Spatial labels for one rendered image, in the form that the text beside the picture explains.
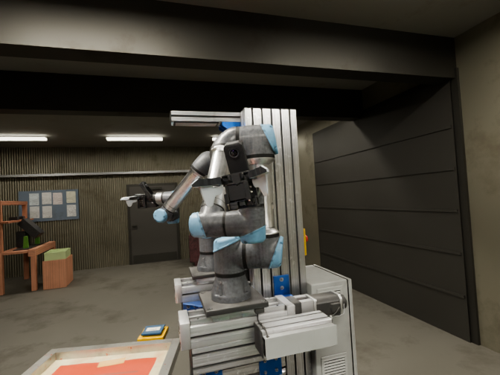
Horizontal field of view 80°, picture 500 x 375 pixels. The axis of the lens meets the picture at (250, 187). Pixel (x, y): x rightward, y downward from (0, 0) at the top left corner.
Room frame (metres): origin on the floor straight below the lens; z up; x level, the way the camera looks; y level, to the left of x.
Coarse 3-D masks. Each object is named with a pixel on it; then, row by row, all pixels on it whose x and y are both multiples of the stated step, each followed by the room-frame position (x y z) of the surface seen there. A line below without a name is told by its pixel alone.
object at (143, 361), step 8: (128, 360) 1.31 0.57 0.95; (136, 360) 1.31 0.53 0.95; (144, 360) 1.30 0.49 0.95; (152, 360) 1.30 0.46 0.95; (104, 368) 1.26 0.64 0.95; (112, 368) 1.25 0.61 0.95; (120, 368) 1.25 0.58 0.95; (128, 368) 1.25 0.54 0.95; (136, 368) 1.24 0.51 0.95; (144, 368) 1.24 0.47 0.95
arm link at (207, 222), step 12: (228, 132) 1.09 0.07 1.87; (216, 144) 1.06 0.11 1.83; (216, 156) 1.03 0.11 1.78; (216, 168) 0.99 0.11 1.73; (204, 204) 0.89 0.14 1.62; (216, 204) 0.89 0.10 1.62; (192, 216) 0.86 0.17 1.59; (204, 216) 0.85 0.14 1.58; (216, 216) 0.85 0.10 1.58; (192, 228) 0.85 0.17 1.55; (204, 228) 0.84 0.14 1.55; (216, 228) 0.84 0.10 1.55
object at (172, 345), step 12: (60, 348) 1.38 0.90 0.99; (72, 348) 1.37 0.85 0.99; (84, 348) 1.37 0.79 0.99; (96, 348) 1.36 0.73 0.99; (108, 348) 1.36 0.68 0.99; (120, 348) 1.36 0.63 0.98; (132, 348) 1.37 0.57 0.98; (144, 348) 1.37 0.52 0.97; (156, 348) 1.38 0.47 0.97; (168, 348) 1.38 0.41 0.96; (48, 360) 1.30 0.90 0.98; (168, 360) 1.23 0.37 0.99; (24, 372) 1.20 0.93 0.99; (36, 372) 1.22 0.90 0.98; (168, 372) 1.14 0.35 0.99
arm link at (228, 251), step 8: (216, 240) 1.11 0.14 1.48; (224, 240) 1.09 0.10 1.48; (232, 240) 1.09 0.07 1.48; (216, 248) 1.10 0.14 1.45; (224, 248) 1.08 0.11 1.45; (232, 248) 1.09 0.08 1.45; (240, 248) 1.08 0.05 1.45; (216, 256) 1.10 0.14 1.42; (224, 256) 1.09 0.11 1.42; (232, 256) 1.08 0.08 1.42; (240, 256) 1.08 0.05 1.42; (216, 264) 1.11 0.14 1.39; (224, 264) 1.09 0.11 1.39; (232, 264) 1.09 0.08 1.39; (240, 264) 1.09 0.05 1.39; (216, 272) 1.11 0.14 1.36; (224, 272) 1.09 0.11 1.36; (232, 272) 1.09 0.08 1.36
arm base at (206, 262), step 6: (204, 252) 1.56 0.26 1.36; (210, 252) 1.56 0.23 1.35; (204, 258) 1.56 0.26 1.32; (210, 258) 1.56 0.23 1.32; (198, 264) 1.58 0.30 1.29; (204, 264) 1.57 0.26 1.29; (210, 264) 1.55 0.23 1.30; (198, 270) 1.57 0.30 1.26; (204, 270) 1.55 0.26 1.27; (210, 270) 1.54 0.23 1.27
